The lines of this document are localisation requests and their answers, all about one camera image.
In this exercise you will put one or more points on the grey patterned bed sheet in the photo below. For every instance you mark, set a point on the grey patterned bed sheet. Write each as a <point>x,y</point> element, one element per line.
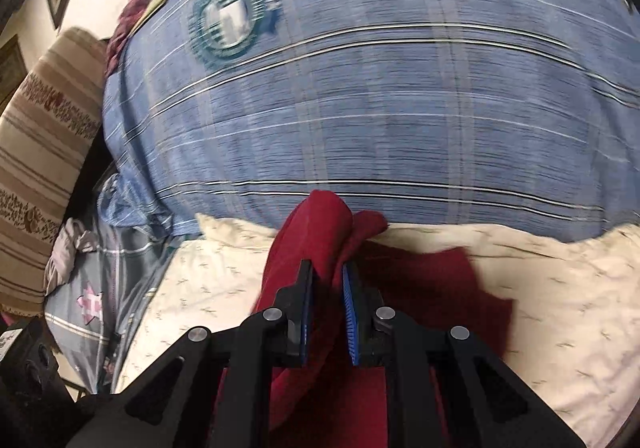
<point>95,316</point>

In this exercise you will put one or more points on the beige striped floral cushion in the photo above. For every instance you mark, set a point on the beige striped floral cushion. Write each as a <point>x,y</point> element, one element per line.
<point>46,133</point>

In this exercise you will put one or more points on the blue plaid large pillow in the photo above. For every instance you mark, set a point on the blue plaid large pillow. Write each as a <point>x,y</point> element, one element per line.
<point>523,113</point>

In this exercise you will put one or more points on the maroon cloth behind pillow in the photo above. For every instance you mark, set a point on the maroon cloth behind pillow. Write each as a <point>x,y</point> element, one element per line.
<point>127,19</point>

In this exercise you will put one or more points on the dark red small garment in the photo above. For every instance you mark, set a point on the dark red small garment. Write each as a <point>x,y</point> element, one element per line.
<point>327,401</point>

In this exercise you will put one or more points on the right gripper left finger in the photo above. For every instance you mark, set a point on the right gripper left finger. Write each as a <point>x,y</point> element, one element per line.
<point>210,389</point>

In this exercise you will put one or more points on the dark wooden picture frame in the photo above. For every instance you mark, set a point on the dark wooden picture frame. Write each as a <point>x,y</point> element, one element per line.
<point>12,70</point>

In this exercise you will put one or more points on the cream leaf-print pillow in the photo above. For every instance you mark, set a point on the cream leaf-print pillow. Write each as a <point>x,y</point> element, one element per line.
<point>574,337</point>

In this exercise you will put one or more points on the crumpled pale grey cloth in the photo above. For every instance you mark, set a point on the crumpled pale grey cloth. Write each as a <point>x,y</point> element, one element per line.
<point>73,238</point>

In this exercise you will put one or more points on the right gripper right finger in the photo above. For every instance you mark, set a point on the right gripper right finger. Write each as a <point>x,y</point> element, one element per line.
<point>444,388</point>

